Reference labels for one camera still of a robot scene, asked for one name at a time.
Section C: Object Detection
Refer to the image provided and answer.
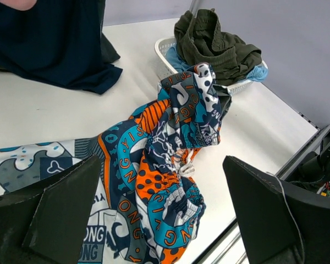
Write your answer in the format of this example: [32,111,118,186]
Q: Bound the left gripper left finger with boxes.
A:
[0,156,101,263]

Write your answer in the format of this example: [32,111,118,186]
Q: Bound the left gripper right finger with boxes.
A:
[223,156,330,263]

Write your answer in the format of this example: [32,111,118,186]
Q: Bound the patterned colourful shorts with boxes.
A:
[0,63,231,263]

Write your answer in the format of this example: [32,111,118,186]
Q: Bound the light blue shorts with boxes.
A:
[165,45,268,82]

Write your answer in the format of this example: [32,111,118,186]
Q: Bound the olive green shorts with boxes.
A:
[174,9,262,86]

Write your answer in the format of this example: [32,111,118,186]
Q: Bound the pink hanger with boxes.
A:
[0,0,37,11]

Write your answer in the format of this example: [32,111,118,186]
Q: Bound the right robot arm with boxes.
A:
[283,125,330,198]

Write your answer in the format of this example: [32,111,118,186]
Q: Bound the dark grey shorts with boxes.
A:
[97,0,120,63]

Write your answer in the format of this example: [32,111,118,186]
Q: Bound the navy blue shorts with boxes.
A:
[0,1,122,95]

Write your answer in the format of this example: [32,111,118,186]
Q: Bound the white perforated plastic basket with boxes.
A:
[154,36,268,95]

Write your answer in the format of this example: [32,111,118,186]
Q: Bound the aluminium mounting rail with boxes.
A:
[195,125,330,263]

